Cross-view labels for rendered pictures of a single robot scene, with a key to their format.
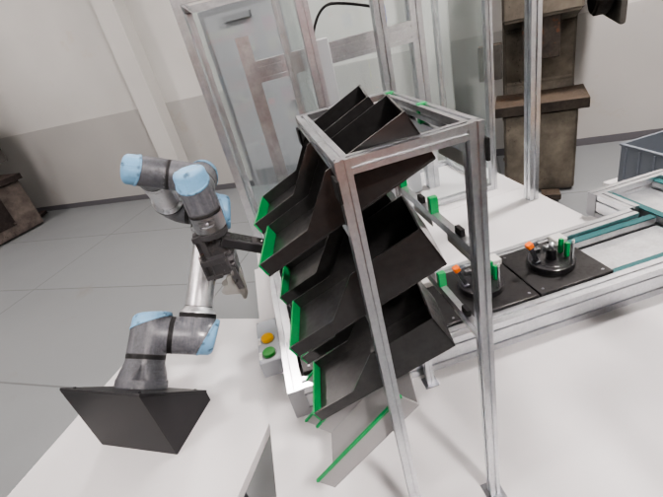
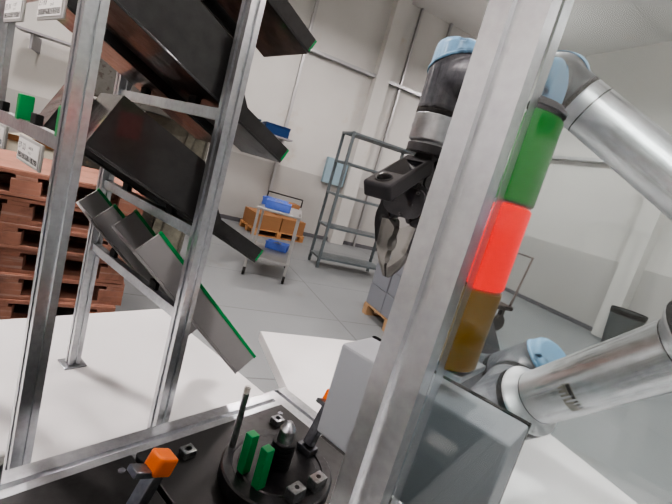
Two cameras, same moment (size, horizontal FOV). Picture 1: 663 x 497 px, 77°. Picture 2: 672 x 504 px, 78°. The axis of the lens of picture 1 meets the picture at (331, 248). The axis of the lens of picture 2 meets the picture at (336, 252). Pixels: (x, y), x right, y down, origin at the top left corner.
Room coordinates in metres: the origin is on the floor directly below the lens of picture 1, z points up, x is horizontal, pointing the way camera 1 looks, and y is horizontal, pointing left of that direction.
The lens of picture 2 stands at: (1.31, -0.29, 1.35)
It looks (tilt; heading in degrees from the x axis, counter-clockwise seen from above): 10 degrees down; 133
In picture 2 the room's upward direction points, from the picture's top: 16 degrees clockwise
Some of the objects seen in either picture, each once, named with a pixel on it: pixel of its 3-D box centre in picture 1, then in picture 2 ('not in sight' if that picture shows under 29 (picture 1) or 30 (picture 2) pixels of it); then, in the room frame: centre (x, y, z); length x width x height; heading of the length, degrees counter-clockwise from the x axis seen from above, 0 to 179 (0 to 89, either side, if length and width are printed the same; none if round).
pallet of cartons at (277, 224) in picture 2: not in sight; (274, 217); (-4.98, 4.57, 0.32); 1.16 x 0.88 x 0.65; 68
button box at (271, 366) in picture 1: (270, 345); not in sight; (1.06, 0.27, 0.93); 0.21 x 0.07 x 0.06; 5
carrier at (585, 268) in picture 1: (551, 251); not in sight; (1.07, -0.68, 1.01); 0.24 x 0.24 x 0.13; 5
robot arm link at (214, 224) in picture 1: (208, 222); (433, 133); (0.93, 0.27, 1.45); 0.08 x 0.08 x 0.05
